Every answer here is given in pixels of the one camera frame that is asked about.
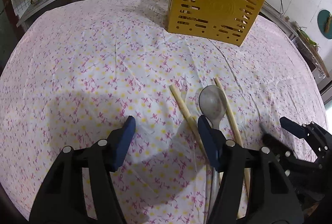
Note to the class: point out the metal spoon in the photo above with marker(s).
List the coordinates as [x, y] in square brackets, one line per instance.
[211, 104]

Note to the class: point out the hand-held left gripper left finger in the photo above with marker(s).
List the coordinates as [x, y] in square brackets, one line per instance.
[124, 141]

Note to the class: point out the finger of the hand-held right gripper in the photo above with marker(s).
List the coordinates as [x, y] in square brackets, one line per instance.
[271, 143]
[291, 125]

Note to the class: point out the wooden cutting board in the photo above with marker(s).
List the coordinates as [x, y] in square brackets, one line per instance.
[317, 58]

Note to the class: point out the single wooden chopstick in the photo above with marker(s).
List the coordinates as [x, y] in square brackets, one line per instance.
[181, 104]
[229, 112]

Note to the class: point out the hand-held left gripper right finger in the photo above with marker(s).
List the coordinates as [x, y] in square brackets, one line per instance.
[210, 143]

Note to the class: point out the floral tablecloth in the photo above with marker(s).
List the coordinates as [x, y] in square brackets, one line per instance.
[90, 71]

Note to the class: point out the green peppers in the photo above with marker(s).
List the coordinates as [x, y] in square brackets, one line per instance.
[308, 38]

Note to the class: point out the teal round board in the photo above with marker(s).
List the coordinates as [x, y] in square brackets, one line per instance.
[323, 24]

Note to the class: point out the yellow perforated utensil holder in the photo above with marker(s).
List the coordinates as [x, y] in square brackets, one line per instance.
[215, 6]

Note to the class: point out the white cup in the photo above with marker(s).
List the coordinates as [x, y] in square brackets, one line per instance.
[295, 24]

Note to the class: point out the brown hanging utensil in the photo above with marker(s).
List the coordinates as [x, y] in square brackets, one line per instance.
[329, 23]

